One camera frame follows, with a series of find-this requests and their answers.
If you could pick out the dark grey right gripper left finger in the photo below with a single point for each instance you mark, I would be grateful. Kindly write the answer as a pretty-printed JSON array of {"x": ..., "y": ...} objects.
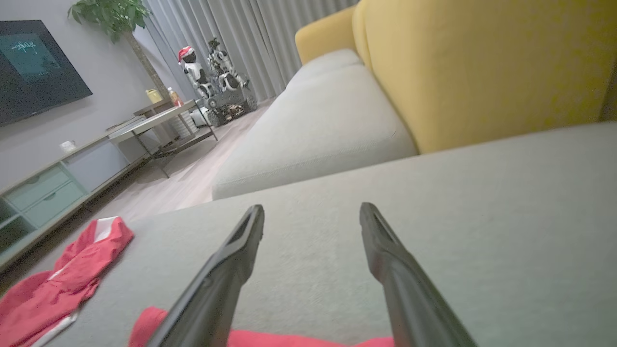
[{"x": 212, "y": 299}]

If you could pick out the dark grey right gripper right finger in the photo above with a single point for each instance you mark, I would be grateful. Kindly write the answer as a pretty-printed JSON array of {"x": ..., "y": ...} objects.
[{"x": 414, "y": 303}]

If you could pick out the red shorts with white stripe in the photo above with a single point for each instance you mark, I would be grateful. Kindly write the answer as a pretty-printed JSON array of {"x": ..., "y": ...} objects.
[{"x": 48, "y": 294}]

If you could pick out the grey metal-legged coffee table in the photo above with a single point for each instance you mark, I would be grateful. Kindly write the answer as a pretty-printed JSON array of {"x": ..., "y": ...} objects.
[{"x": 154, "y": 123}]

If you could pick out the large grey sofa seat cushion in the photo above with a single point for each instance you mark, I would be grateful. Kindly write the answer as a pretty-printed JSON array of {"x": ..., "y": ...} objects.
[{"x": 313, "y": 135}]

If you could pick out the long grey TV cabinet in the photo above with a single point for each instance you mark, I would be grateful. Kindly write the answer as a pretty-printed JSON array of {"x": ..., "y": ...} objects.
[{"x": 48, "y": 193}]

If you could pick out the brown side table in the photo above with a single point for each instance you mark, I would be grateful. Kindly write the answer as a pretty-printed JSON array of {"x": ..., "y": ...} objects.
[{"x": 149, "y": 108}]

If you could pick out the orange drink bottle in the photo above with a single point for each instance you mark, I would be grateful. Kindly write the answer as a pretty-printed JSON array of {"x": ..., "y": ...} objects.
[{"x": 174, "y": 97}]

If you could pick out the white cup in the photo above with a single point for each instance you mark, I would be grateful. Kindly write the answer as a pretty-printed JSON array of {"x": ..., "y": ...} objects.
[{"x": 68, "y": 146}]

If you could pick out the yellow kettle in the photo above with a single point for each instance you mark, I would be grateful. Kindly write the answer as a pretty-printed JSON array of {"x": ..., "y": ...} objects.
[{"x": 154, "y": 96}]

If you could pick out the white robot with Santa hat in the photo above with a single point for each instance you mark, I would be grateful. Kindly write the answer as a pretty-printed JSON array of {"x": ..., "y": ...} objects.
[{"x": 195, "y": 72}]

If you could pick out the white black humanoid robot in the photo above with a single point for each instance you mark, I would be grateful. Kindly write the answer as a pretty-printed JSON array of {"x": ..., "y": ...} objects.
[{"x": 224, "y": 65}]

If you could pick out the large yellow sofa back cushion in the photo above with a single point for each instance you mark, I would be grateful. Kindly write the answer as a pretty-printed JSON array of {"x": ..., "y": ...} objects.
[{"x": 482, "y": 72}]

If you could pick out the small grey sofa seat cushion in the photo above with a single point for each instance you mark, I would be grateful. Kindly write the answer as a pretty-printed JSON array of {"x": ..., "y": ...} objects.
[{"x": 328, "y": 60}]

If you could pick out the grey pleated curtain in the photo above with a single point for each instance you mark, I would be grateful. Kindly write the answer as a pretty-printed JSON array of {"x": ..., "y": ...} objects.
[{"x": 270, "y": 38}]

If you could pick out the green potted tree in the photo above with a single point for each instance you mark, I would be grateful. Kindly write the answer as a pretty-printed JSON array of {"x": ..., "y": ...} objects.
[{"x": 113, "y": 17}]

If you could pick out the black wall television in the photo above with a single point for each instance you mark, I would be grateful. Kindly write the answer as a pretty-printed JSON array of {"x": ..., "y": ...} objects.
[{"x": 33, "y": 72}]

